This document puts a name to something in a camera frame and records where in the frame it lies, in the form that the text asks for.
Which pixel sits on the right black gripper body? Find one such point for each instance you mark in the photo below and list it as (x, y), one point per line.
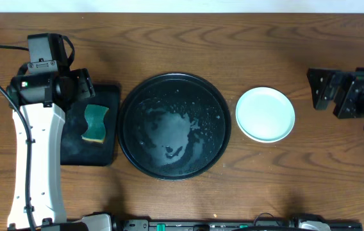
(352, 88)

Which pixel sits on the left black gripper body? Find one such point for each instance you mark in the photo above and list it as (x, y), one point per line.
(82, 85)

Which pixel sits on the green yellow sponge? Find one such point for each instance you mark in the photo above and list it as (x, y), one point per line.
(96, 130)

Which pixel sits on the light green plate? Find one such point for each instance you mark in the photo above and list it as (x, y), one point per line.
(265, 115)

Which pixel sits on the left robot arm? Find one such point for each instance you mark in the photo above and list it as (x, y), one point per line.
(61, 119)

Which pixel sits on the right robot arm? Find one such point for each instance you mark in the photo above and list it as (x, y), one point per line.
(345, 89)

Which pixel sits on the black rectangular tray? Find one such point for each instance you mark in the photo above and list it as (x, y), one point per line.
(77, 152)

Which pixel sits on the black round tray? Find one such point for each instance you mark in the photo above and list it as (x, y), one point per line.
(174, 126)

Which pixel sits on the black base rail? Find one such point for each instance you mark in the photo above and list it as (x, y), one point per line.
(263, 222)

